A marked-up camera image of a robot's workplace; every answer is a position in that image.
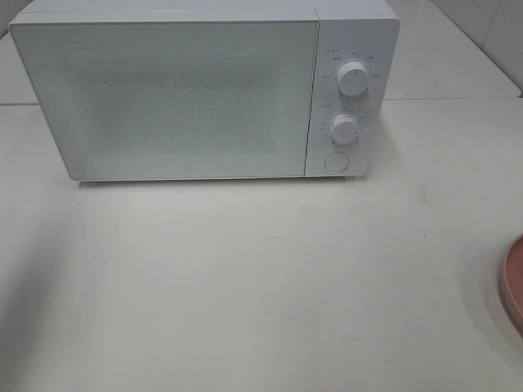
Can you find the white timer knob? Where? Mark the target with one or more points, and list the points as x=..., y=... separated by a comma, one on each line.
x=344, y=129

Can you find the white microwave oven body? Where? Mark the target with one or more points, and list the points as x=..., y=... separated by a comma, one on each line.
x=362, y=30

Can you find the white microwave door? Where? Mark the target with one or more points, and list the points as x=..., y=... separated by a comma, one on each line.
x=174, y=101

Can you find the upper white power knob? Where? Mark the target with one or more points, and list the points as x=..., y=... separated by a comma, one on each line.
x=352, y=77

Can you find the round white door button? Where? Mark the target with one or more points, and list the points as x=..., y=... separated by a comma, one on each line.
x=337, y=162

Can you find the pink round plate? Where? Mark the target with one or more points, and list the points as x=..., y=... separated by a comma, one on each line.
x=510, y=283

